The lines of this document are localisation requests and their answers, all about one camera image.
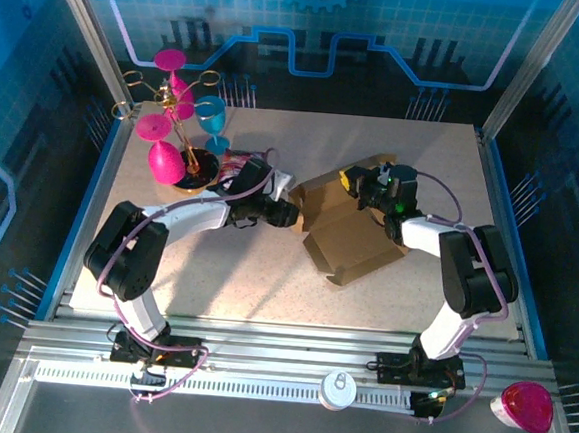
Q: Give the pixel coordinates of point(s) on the brown cardboard paper box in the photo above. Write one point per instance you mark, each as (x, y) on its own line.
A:
(338, 235)

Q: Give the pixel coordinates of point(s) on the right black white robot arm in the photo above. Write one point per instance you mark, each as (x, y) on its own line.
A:
(476, 271)

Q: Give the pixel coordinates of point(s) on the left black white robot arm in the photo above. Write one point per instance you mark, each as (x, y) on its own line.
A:
(131, 254)

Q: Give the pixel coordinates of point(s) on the purple candy bag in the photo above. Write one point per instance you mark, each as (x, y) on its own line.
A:
(230, 169)

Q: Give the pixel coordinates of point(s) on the pink plastic goblet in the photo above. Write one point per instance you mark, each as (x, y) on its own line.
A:
(165, 164)
(183, 110)
(170, 60)

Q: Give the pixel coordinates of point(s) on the blue plastic goblet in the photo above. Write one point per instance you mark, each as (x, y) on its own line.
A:
(211, 115)

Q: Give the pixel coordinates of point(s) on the white pull-tab can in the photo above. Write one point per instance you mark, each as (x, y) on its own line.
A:
(338, 391)

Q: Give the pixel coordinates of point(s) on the small black circuit board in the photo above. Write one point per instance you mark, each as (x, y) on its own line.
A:
(430, 403)

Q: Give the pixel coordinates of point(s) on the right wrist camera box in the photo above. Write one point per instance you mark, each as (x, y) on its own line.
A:
(403, 177)

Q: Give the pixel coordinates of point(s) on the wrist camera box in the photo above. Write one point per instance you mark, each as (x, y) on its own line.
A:
(403, 177)
(255, 173)

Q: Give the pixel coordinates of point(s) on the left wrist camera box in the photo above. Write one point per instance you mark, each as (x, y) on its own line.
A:
(255, 173)

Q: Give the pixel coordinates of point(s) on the aluminium table side rail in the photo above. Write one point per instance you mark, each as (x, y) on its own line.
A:
(490, 182)
(117, 143)

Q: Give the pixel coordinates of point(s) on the aluminium mounting rail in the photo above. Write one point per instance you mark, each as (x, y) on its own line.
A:
(284, 349)

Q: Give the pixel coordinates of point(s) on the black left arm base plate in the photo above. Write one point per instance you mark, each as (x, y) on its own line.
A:
(183, 351)

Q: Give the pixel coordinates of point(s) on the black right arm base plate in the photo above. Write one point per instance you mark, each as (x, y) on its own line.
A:
(393, 367)

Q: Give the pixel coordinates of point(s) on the aluminium frame post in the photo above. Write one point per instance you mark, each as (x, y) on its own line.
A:
(95, 36)
(529, 70)

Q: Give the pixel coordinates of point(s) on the pink glass on rail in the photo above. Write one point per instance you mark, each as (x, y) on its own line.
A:
(525, 408)

